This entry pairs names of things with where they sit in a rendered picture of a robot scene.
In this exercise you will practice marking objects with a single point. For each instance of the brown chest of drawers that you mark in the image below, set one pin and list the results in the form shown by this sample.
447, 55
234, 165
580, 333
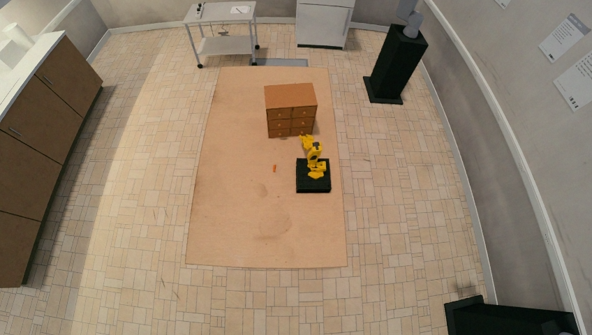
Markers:
290, 95

